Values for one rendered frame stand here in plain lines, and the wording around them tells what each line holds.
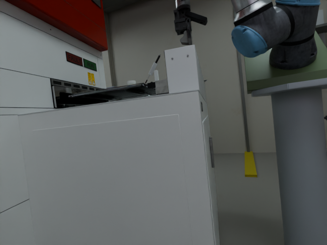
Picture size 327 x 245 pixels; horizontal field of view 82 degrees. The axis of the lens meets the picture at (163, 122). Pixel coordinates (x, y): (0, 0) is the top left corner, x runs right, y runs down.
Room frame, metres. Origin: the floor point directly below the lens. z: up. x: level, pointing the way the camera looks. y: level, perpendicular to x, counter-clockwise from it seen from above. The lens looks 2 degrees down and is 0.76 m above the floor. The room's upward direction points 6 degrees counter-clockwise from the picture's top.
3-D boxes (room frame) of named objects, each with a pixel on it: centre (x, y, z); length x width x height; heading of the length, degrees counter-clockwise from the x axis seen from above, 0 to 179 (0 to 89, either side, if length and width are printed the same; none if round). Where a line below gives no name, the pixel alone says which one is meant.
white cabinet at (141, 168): (1.05, 0.07, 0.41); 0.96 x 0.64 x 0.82; 166
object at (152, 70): (1.21, 0.03, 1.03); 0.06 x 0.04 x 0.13; 76
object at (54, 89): (1.04, 0.40, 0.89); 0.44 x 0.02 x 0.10; 166
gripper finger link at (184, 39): (1.00, -0.16, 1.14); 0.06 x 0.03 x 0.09; 76
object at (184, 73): (0.84, -0.14, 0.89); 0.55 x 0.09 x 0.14; 166
